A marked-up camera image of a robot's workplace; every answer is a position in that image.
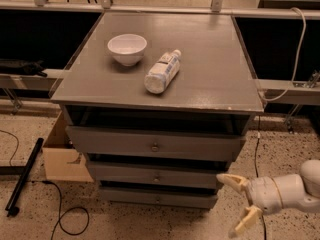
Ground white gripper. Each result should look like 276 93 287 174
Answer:
216 173 283 238

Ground grey bottom drawer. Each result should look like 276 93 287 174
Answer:
100 187 218 209

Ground grey drawer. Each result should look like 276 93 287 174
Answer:
87 162 221 189
66 126 245 162
100 187 218 209

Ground grey wooden drawer cabinet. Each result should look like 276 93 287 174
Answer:
52 12 263 196

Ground grey middle drawer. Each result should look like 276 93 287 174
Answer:
87 162 221 189

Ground grey top drawer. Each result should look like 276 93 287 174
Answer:
66 126 245 162

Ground white plastic bottle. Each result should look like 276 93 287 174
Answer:
144 50 181 94

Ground brown cardboard box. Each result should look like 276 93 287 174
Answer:
42 113 93 182

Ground white ceramic bowl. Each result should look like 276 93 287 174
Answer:
107 34 147 66

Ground black metal bar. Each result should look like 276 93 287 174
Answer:
5 138 44 217

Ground black floor cable right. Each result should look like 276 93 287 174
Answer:
253 115 268 240

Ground black floor cable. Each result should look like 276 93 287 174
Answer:
0 129 91 240
253 115 268 240

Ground metal rail frame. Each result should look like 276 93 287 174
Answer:
1 0 319 128

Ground white hanging cable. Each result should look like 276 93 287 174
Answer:
258 7 307 104

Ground black floor cable left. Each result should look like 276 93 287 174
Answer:
0 129 91 240

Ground black cloth on rail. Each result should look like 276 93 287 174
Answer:
0 59 47 77

